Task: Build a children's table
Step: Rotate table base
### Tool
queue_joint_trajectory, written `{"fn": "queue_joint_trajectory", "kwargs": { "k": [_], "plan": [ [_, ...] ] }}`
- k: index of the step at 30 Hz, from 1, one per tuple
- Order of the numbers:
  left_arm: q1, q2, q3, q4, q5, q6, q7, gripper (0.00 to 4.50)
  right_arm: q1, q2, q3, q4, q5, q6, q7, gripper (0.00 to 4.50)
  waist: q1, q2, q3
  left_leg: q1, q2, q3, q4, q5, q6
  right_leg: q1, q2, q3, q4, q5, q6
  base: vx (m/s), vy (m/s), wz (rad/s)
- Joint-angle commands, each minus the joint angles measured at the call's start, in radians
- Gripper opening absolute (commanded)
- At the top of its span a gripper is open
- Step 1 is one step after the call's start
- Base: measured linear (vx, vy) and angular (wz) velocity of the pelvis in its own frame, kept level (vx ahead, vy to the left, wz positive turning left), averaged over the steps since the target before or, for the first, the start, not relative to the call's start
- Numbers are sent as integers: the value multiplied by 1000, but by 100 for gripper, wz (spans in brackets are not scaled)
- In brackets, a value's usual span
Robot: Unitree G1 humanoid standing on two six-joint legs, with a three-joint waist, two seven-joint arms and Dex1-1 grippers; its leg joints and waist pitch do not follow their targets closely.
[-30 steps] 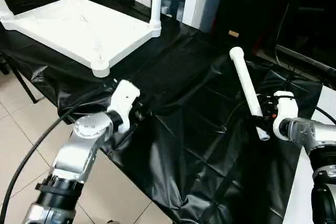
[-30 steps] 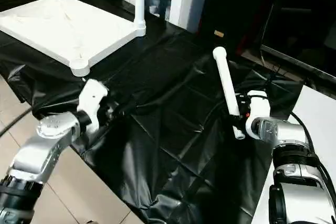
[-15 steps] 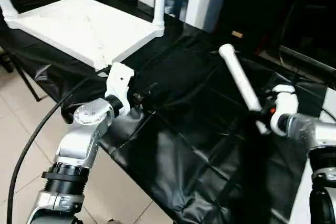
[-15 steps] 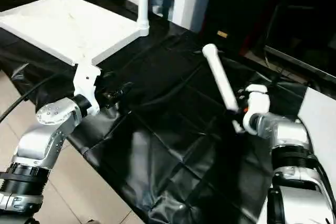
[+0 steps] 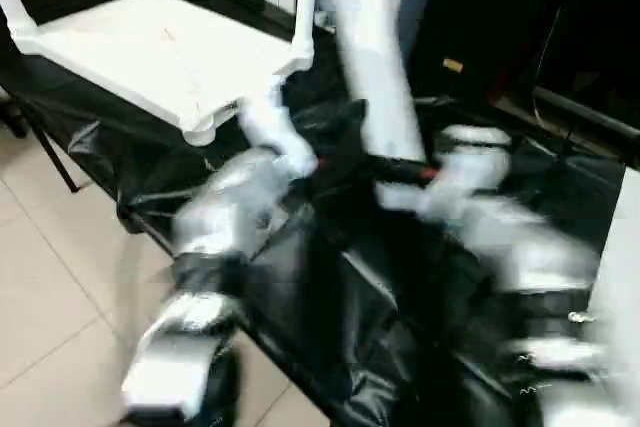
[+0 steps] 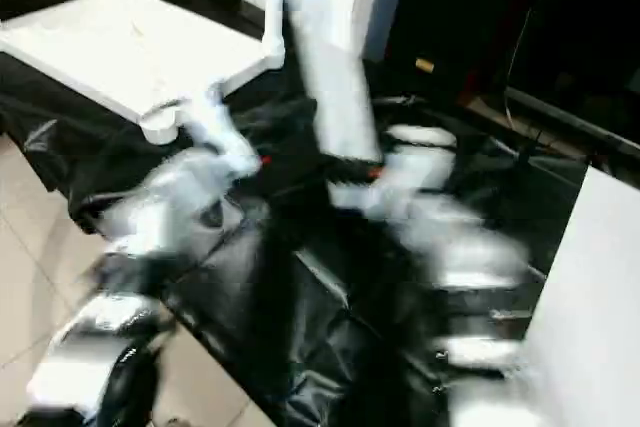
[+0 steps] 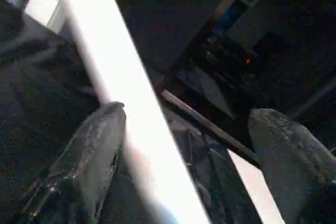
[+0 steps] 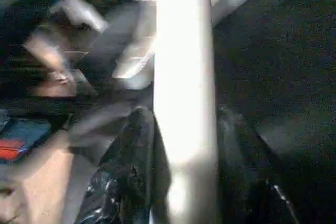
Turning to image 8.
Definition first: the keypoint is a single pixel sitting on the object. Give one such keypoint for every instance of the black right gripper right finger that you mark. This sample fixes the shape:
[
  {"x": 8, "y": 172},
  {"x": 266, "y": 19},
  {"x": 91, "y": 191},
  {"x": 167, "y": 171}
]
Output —
[{"x": 247, "y": 182}]

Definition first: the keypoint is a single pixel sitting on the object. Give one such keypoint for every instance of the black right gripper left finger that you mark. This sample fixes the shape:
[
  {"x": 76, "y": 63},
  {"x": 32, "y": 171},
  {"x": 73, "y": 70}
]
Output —
[{"x": 123, "y": 177}]

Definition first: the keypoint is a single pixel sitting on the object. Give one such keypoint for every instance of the white plastic table leg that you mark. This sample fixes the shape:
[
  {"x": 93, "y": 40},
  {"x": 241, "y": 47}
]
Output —
[{"x": 184, "y": 77}]

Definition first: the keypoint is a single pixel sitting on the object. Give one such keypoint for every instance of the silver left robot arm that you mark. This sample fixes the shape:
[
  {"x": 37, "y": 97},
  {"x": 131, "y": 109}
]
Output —
[{"x": 128, "y": 45}]

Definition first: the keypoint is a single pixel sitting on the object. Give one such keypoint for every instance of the blue and red flat object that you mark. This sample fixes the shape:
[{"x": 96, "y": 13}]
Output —
[{"x": 23, "y": 140}]

